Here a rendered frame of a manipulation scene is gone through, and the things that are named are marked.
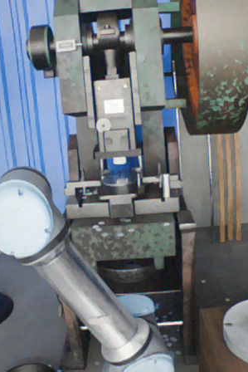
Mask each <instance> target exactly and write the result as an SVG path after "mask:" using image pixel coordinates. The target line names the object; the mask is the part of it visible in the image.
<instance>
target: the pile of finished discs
mask: <svg viewBox="0 0 248 372"><path fill-rule="evenodd" d="M223 323H224V331H223V336H224V340H225V341H226V344H227V347H229V349H230V350H231V351H232V352H233V353H234V354H235V355H236V356H238V357H239V358H240V359H242V360H243V361H246V362H247V363H248V300H246V301H242V302H239V303H237V304H236V305H234V306H233V307H232V308H231V309H230V310H229V311H228V312H227V313H226V315H225V316H224V320H223Z"/></svg>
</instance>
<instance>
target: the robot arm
mask: <svg viewBox="0 0 248 372"><path fill-rule="evenodd" d="M70 230H71V226H70V224H69V223H68V222H67V220H66V219H65V217H64V216H63V214H62V213H61V212H60V210H59V209H58V207H57V206H56V205H55V204H54V203H53V201H52V191H51V186H50V184H49V181H48V180H47V178H46V176H45V175H44V174H43V173H42V172H41V171H39V170H38V169H35V168H33V167H31V166H26V165H19V166H16V167H14V168H11V169H9V170H7V172H5V173H4V174H3V175H2V176H1V177H0V253H1V252H5V253H7V254H9V255H13V256H15V257H16V258H17V260H18V261H19V262H20V263H21V264H22V265H26V266H34V267H35V268H36V269H37V271H38V272H39V273H40V274H41V275H42V276H43V277H44V278H45V280H46V281H47V282H48V283H49V285H50V286H51V287H52V288H53V290H55V291H56V293H57V294H58V296H59V297H60V298H61V299H62V300H63V301H64V302H65V303H66V304H67V306H68V307H69V308H70V309H71V310H72V311H73V312H74V313H75V315H76V316H77V317H78V318H79V319H80V320H81V321H82V322H83V324H84V325H85V326H87V328H88V329H89V330H90V331H91V333H93V334H94V335H95V338H96V339H98V341H99V342H100V343H101V344H102V346H101V353H102V355H103V356H104V358H105V359H106V360H107V361H108V362H109V363H108V367H107V371H108V372H174V368H173V359H172V357H171V356H170V354H169V353H168V350H167V348H166V344H165V342H164V340H163V337H162V335H161V333H160V331H159V329H158V324H157V322H156V320H155V316H154V311H155V308H154V306H153V302H152V299H151V298H149V297H146V296H140V295H127V296H121V297H119V298H117V297H116V295H115V294H114V293H113V292H112V291H111V290H110V289H109V287H108V286H107V285H106V283H105V282H104V280H103V279H101V278H100V276H99V275H98V273H97V272H96V271H95V269H94V268H93V267H92V266H91V265H90V263H88V261H87V260H86V259H85V257H84V256H83V254H82V253H81V252H80V250H79V249H78V248H77V246H76V245H75V244H74V243H73V242H72V241H71V240H70V239H69V235H70Z"/></svg>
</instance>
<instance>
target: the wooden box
mask: <svg viewBox="0 0 248 372"><path fill-rule="evenodd" d="M233 306H234V305H233ZM233 306H225V308H224V306H219V307H212V308H208V309H203V310H199V311H200V315H199V337H200V338H199V343H200V344H199V366H200V372H248V363H247V362H246V361H243V360H242V359H240V358H239V357H238V356H236V355H235V354H234V353H233V352H232V351H231V350H230V349H229V347H227V344H226V341H225V340H224V336H223V331H224V323H223V320H224V316H225V315H226V313H227V312H228V311H229V310H230V309H231V308H232V307H233Z"/></svg>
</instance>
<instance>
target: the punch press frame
mask: <svg viewBox="0 0 248 372"><path fill-rule="evenodd" d="M102 12H115V13H117V17H118V19H119V20H126V19H130V20H129V30H130V40H131V50H132V51H136V61H137V72H138V83H139V104H140V115H141V116H142V131H143V150H144V167H145V171H144V172H143V174H144V175H150V174H157V172H158V163H161V167H162V172H163V173H164V172H166V167H165V153H164V152H165V146H164V137H163V117H162V109H163V107H164V106H165V105H166V101H165V86H164V79H163V59H162V56H163V55H164V46H163V24H162V19H161V17H159V15H158V0H60V1H55V6H54V12H53V15H52V17H53V23H54V29H55V33H54V43H55V49H57V46H56V42H61V41H69V40H73V39H75V40H76V44H81V43H82V45H81V46H77V51H66V52H57V51H55V53H56V58H57V64H58V67H57V70H58V76H59V82H60V85H59V88H60V94H61V112H62V114H63V115H70V116H73V117H75V127H76V133H77V141H78V148H79V156H80V169H84V172H85V178H86V179H101V175H100V160H99V159H94V153H93V150H94V148H95V146H96V145H97V144H98V137H97V129H96V127H95V128H92V129H91V130H89V125H88V117H87V109H86V108H87V103H86V95H85V81H84V78H85V74H84V67H83V61H82V57H83V56H89V53H88V48H87V36H86V30H87V28H88V27H92V28H93V32H94V26H93V22H96V20H97V16H98V15H99V13H102ZM94 34H95V33H94ZM120 50H125V58H124V66H121V74H124V75H125V77H131V74H130V64H129V54H128V53H127V51H126V47H121V48H120ZM98 51H100V50H95V56H93V57H94V59H95V79H96V80H100V77H101V76H106V75H104V68H100V67H99V65H98V61H97V56H96V52H98ZM119 219H120V218H110V217H102V218H79V219H74V220H73V222H72V224H71V241H72V242H73V243H74V244H75V245H76V246H77V248H78V249H79V250H80V252H81V253H82V254H83V256H84V257H85V259H86V260H87V261H88V263H90V265H91V266H92V267H93V268H94V269H95V271H96V272H97V273H98V272H99V262H98V261H103V260H117V259H130V258H144V257H153V264H154V269H164V257H169V256H176V252H175V238H176V235H175V221H174V217H173V213H153V214H140V215H136V216H135V217H128V218H125V219H130V221H128V222H125V221H120V220H119ZM100 222H103V223H104V224H99V223H100ZM165 223H169V225H168V226H163V225H164V224H165ZM95 225H97V226H99V227H98V228H101V229H102V230H101V231H96V229H97V228H93V226H95ZM129 229H135V230H134V231H132V232H129V231H128V230H129ZM102 233H108V235H107V236H101V234H102ZM118 233H123V236H117V234H118Z"/></svg>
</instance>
